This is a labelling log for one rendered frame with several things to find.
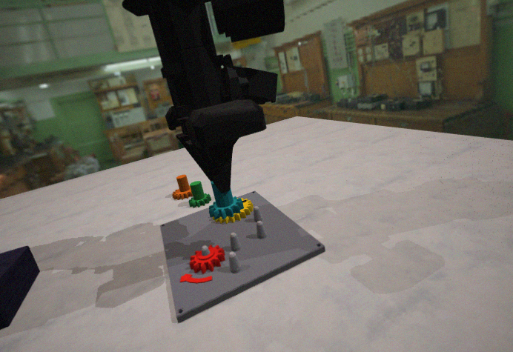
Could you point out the red curved arrow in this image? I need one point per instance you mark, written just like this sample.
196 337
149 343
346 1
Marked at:
188 278

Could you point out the green gear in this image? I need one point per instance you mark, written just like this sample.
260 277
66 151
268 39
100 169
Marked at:
199 198

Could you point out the red gear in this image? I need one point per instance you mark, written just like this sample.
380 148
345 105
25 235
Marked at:
203 263

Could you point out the yellow gear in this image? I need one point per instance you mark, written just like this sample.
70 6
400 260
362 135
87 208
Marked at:
248 207

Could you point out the orange gear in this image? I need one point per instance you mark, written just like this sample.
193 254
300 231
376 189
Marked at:
184 190

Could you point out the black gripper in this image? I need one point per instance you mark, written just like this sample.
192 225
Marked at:
211 124

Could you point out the teal gear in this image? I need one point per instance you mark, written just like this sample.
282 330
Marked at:
225 204

